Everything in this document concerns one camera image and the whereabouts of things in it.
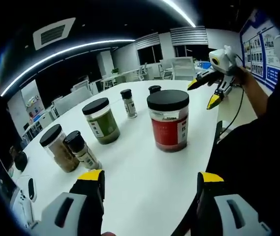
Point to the white handheld device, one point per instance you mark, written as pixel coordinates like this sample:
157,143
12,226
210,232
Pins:
28,190

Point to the dark black-lid condiment jar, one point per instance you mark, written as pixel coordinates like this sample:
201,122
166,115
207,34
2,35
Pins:
154,89

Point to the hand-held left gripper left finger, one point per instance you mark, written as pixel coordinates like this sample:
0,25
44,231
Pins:
81,204

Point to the small clear condiment bottle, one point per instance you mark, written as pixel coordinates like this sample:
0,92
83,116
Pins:
130,105

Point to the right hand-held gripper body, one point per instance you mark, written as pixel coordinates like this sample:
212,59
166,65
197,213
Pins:
222,61

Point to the white label condiment bottle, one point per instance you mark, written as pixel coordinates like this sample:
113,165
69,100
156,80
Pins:
83,152

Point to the green ingredient jar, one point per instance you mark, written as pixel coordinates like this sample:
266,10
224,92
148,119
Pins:
104,124

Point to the person's right hand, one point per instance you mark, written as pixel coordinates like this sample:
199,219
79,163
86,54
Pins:
242,75

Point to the person's left hand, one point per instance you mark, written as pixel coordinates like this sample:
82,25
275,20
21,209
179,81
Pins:
108,234

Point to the black round object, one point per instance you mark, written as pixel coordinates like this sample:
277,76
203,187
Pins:
20,161

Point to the white table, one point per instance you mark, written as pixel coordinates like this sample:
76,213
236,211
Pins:
135,177

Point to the brown ingredient jar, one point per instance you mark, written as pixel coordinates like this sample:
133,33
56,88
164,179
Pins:
59,150

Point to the ceiling air vent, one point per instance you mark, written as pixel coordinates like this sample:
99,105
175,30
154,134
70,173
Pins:
52,33

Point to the long ceiling light strip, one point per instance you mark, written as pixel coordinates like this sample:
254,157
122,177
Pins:
64,52

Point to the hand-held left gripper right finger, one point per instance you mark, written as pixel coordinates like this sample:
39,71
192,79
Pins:
211,196

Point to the blue wall poster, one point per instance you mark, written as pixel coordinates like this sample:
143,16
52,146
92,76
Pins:
260,49

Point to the red label ingredient jar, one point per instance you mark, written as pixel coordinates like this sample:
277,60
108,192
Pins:
168,125

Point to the person in dark clothing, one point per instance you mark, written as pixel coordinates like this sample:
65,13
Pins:
258,152

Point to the white office chair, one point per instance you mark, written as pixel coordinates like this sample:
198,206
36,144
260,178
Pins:
183,68

